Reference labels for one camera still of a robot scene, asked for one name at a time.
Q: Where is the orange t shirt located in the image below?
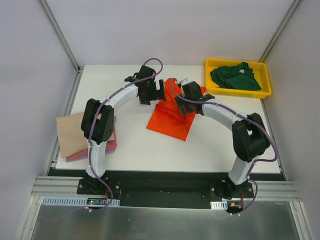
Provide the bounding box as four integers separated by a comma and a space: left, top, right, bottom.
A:
146, 78, 196, 141

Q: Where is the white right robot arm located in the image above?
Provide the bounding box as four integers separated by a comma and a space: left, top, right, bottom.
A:
169, 79, 271, 198

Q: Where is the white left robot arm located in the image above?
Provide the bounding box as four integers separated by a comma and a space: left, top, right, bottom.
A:
80, 65, 166, 195

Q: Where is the pink folded t shirt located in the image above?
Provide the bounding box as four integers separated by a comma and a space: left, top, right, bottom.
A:
65, 116, 118, 163

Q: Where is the green t shirt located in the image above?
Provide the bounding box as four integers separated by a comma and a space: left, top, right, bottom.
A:
210, 62, 262, 91

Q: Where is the yellow plastic bin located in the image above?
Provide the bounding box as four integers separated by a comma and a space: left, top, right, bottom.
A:
204, 58, 272, 99

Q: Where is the beige folded t shirt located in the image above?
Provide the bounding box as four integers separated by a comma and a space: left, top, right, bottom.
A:
56, 112, 88, 158

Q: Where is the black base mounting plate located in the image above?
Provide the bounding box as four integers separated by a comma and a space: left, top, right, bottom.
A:
76, 170, 254, 209

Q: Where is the left aluminium frame post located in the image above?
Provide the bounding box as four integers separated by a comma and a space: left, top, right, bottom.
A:
37, 0, 81, 73

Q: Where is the aluminium frame post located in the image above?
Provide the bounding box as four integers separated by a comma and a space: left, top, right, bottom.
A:
259, 0, 303, 63
37, 0, 81, 73

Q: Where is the aluminium front rail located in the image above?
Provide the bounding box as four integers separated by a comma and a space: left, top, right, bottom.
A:
31, 176, 81, 197

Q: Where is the white slotted cable duct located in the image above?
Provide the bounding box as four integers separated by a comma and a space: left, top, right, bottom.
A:
42, 196, 120, 208

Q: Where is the right aluminium frame post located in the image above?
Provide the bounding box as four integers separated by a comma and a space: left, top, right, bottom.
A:
259, 0, 303, 63

